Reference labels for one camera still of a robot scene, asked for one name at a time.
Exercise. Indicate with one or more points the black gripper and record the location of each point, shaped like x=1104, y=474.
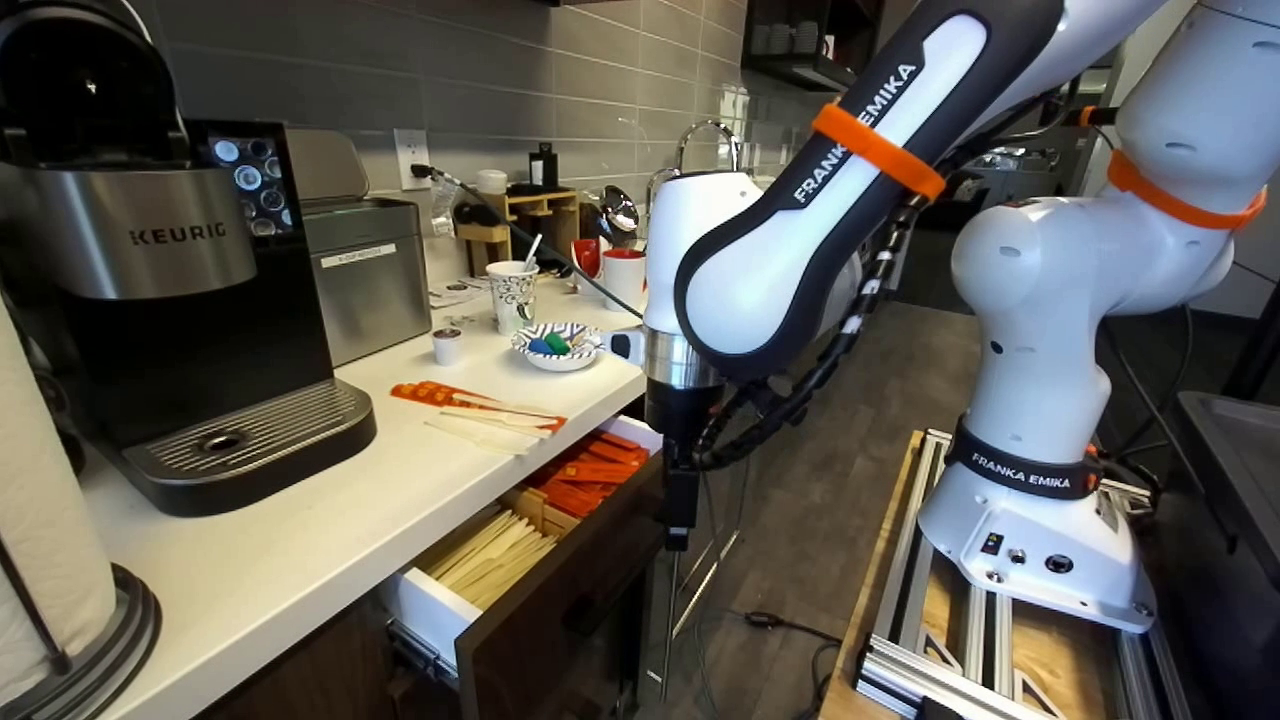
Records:
x=681, y=413

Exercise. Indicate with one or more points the white kitchen drawer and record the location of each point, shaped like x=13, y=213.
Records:
x=567, y=636

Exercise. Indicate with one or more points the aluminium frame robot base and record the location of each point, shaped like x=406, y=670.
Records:
x=929, y=644

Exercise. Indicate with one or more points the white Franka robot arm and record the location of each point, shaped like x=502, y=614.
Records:
x=1194, y=152

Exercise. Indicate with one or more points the cream packets in drawer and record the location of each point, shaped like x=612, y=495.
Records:
x=494, y=559

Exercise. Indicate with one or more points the small patterned bowl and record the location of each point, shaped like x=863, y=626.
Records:
x=556, y=346

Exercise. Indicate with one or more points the white red mug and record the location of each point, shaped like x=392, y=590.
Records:
x=624, y=275

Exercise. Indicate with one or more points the white paper cup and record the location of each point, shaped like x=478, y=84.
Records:
x=511, y=284

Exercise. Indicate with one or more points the wooden condiment organizer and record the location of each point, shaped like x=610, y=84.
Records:
x=506, y=224

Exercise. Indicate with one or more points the small white creamer cup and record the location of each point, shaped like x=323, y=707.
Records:
x=445, y=346

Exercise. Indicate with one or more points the orange stir stick packets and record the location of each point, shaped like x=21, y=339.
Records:
x=474, y=403

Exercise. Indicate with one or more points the silver metal box appliance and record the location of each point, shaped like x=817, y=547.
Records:
x=365, y=248

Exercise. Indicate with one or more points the black silver Keurig coffee maker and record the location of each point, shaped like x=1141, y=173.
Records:
x=158, y=271

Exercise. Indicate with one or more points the white paper towel roll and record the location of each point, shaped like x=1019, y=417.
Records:
x=73, y=626

